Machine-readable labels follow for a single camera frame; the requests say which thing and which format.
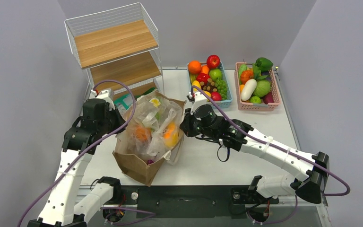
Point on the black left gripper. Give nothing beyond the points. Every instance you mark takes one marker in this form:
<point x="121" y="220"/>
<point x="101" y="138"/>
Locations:
<point x="115" y="112"/>

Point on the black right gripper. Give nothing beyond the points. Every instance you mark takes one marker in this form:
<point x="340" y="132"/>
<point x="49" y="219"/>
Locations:
<point x="187" y="125"/>

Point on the yellow orange mango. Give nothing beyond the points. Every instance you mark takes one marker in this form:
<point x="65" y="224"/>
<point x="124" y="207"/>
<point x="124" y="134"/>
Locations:
<point x="171" y="135"/>

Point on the orange fruit front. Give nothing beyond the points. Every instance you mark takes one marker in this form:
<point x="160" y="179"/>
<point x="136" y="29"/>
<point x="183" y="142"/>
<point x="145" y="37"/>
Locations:
<point x="142" y="133"/>

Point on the orange fruit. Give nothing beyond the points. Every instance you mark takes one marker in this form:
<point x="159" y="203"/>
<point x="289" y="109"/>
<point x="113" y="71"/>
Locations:
<point x="142" y="133"/>
<point x="194" y="67"/>

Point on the clear plastic lemon-print bag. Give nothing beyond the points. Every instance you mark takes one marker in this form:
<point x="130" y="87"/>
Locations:
<point x="154" y="112"/>

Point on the brown jute tote bag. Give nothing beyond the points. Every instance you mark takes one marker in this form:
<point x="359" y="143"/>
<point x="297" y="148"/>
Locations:
<point x="133" y="166"/>

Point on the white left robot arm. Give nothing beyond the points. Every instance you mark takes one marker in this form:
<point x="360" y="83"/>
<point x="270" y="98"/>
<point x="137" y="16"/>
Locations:
<point x="100" y="119"/>

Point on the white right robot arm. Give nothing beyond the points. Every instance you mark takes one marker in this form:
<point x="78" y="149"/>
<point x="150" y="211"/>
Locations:
<point x="306" y="173"/>

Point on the teal snack packet lower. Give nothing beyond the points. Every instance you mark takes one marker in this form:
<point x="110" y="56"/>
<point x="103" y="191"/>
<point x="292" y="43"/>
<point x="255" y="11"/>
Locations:
<point x="123" y="103"/>

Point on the red pomegranate fruit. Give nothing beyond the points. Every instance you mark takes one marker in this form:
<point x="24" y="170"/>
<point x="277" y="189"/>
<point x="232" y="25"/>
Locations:
<point x="216" y="96"/>

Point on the green snack packet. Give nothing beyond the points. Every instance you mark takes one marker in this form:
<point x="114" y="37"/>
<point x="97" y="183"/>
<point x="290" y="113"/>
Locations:
<point x="146" y="92"/>

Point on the green grape bunch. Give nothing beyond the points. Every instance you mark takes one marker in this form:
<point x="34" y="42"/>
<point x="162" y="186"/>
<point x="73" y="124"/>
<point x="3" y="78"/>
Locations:
<point x="221" y="88"/>

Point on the pink plastic vegetable basket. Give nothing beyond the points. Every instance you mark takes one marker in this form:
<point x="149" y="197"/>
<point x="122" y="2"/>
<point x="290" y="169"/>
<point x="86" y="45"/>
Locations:
<point x="244" y="106"/>

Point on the red bell pepper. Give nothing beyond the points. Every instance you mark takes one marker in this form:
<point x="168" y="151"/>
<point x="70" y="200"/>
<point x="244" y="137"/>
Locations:
<point x="202" y="78"/>

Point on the blue plastic fruit basket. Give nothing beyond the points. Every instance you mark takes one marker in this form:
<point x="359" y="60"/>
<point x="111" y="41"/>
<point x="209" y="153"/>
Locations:
<point x="210" y="87"/>

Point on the green apple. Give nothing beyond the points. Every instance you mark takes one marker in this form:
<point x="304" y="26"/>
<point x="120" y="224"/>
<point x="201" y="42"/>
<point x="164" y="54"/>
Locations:
<point x="215" y="74"/>

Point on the orange fruit back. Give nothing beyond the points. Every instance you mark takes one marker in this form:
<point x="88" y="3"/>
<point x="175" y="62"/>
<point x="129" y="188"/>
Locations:
<point x="194" y="67"/>

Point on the white eggplant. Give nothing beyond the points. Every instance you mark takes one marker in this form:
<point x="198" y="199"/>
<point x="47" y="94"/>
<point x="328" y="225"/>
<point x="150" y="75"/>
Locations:
<point x="248" y="89"/>

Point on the red apple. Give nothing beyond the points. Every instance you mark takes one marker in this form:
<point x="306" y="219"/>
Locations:
<point x="213" y="61"/>

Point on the orange pumpkin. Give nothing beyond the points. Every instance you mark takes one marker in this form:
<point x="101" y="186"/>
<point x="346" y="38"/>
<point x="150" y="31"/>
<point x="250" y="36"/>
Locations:
<point x="246" y="75"/>

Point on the green cabbage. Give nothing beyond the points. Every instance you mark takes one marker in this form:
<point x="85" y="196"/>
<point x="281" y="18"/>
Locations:
<point x="263" y="87"/>

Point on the green bell pepper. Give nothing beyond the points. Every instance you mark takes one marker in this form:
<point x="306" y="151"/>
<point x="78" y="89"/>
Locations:
<point x="264" y="64"/>

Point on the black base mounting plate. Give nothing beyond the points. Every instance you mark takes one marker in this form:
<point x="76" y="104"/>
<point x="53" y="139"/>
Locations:
<point x="189" y="202"/>

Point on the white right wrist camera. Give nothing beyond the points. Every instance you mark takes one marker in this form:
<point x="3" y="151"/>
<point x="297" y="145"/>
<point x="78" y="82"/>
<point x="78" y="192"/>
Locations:
<point x="197" y="99"/>

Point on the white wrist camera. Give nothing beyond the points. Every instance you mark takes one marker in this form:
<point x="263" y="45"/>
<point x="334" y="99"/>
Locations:
<point x="197" y="99"/>
<point x="106" y="94"/>

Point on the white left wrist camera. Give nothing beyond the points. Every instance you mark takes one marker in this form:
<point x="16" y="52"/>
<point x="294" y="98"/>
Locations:
<point x="106" y="94"/>

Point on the white wire wooden shelf rack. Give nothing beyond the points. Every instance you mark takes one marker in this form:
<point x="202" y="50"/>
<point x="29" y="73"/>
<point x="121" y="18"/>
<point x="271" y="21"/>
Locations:
<point x="117" y="44"/>

